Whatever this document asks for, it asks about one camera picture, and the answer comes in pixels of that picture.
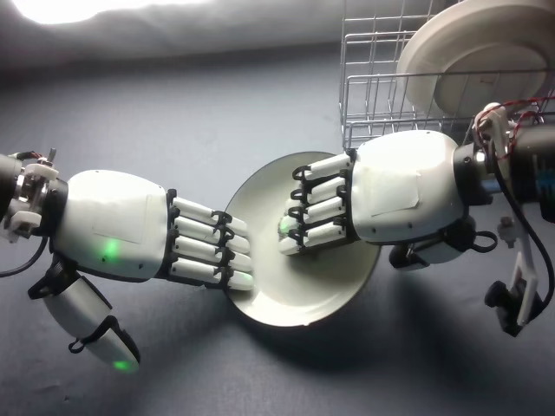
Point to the white plate with leaf print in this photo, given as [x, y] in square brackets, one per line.
[455, 65]
[303, 294]

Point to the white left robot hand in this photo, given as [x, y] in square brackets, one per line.
[112, 216]

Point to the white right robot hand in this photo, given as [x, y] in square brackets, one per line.
[399, 186]

